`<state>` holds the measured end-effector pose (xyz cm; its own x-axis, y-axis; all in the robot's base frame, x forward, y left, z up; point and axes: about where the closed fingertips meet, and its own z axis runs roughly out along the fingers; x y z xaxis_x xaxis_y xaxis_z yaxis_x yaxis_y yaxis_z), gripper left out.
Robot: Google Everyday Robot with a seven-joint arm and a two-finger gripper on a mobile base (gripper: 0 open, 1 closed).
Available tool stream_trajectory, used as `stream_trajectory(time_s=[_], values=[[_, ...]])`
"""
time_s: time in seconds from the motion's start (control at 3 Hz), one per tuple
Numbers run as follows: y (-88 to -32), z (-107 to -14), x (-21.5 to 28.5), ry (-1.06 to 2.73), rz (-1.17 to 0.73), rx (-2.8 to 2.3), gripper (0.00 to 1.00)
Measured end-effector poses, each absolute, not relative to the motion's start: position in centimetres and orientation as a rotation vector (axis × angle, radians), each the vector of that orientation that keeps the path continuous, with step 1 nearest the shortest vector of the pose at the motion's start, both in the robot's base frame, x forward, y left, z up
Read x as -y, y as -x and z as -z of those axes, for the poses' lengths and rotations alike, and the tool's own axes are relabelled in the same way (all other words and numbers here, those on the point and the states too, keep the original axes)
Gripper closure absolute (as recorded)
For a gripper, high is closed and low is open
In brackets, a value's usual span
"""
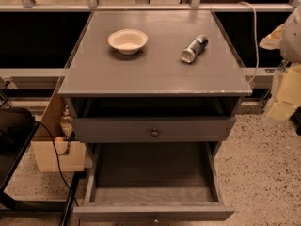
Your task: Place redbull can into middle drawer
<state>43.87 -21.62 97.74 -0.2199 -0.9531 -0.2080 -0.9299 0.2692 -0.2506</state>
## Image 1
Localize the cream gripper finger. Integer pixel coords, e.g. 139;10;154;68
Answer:
260;24;284;50
265;64;301;121

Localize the silver blue redbull can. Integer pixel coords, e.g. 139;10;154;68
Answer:
181;34;209;64

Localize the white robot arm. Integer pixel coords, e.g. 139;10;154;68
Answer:
260;5;301;124

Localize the grey wooden drawer cabinet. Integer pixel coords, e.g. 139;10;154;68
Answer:
57;9;253;226

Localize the round brass drawer knob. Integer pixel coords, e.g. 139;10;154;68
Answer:
151;129;159;137

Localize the open grey middle drawer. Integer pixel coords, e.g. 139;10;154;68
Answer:
74;143;235;223

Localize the grey top drawer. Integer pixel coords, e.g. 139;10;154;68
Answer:
72;117;235;143

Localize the white bowl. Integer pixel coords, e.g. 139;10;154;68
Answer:
107;29;148;55

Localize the cardboard box with items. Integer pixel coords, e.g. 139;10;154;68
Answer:
31;91;86;172

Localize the black cart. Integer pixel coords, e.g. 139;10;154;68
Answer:
0;107;86;226

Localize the white cable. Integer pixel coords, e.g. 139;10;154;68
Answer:
239;1;261;83

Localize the black cable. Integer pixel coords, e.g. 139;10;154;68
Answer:
35;120;79;207

